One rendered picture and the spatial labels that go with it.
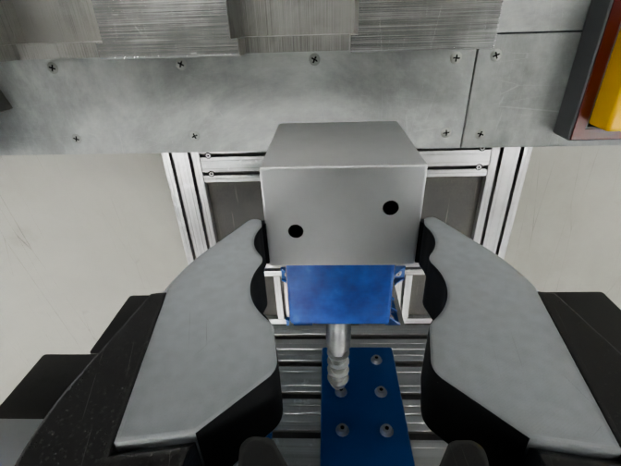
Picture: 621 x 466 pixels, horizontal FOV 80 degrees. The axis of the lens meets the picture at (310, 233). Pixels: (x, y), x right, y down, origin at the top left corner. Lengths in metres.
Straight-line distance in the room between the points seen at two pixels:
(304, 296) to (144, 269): 1.32
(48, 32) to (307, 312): 0.18
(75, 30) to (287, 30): 0.10
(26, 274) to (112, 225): 0.43
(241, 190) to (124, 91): 0.68
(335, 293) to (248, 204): 0.82
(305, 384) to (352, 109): 0.32
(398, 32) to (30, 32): 0.18
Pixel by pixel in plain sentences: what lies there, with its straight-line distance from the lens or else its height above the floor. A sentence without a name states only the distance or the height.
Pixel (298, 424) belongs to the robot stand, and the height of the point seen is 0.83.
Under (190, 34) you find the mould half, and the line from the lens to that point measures 0.18.
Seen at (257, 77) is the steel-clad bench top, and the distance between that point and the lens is 0.27.
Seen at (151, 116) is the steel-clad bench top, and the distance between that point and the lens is 0.30.
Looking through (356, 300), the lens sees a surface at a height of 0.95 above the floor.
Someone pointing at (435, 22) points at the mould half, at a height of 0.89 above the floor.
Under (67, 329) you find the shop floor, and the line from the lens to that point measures 1.81.
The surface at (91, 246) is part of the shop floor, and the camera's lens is 1.49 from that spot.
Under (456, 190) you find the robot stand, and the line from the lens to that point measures 0.98.
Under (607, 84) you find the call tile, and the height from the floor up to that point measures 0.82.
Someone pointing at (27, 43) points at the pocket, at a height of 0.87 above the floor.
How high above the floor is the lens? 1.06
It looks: 60 degrees down
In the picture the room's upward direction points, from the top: 176 degrees counter-clockwise
